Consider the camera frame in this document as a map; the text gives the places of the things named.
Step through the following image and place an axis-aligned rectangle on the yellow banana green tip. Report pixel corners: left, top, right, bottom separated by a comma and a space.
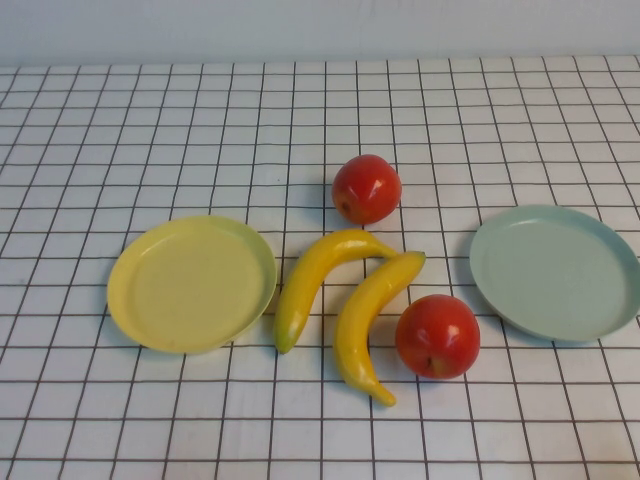
273, 228, 401, 355

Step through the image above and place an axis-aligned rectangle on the red apple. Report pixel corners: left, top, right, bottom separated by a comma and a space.
331, 153, 403, 225
394, 293, 481, 380

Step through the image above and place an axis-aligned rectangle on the yellow round plate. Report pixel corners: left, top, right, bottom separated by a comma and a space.
106, 214, 278, 356

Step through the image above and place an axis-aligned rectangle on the pale green round plate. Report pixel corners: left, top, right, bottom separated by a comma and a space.
469, 203, 640, 344

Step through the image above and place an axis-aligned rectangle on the white grid-pattern tablecloth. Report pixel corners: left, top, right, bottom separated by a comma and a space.
0, 52, 640, 480

